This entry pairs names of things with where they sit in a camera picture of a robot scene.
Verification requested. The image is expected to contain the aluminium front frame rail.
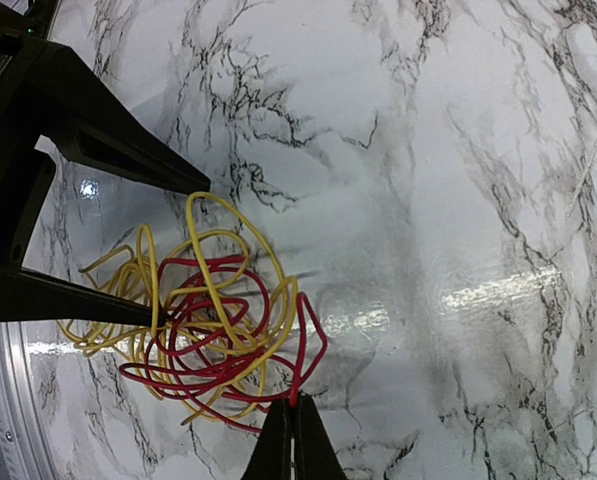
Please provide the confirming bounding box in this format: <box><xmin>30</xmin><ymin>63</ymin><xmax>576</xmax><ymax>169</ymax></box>
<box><xmin>0</xmin><ymin>322</ymin><xmax>57</xmax><ymax>479</ymax></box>

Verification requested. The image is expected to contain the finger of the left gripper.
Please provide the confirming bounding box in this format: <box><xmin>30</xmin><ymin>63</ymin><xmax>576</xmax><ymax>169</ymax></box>
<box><xmin>0</xmin><ymin>266</ymin><xmax>166</xmax><ymax>327</ymax></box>

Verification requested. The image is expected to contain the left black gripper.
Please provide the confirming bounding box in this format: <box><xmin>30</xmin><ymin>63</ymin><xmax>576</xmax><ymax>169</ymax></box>
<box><xmin>0</xmin><ymin>3</ymin><xmax>210</xmax><ymax>270</ymax></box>

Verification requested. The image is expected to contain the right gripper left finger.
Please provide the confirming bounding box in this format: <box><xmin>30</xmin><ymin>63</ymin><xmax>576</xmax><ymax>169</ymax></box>
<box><xmin>241</xmin><ymin>400</ymin><xmax>293</xmax><ymax>480</ymax></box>

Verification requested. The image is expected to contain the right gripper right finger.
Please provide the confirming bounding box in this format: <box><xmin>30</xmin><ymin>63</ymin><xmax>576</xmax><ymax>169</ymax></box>
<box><xmin>295</xmin><ymin>394</ymin><xmax>347</xmax><ymax>480</ymax></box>

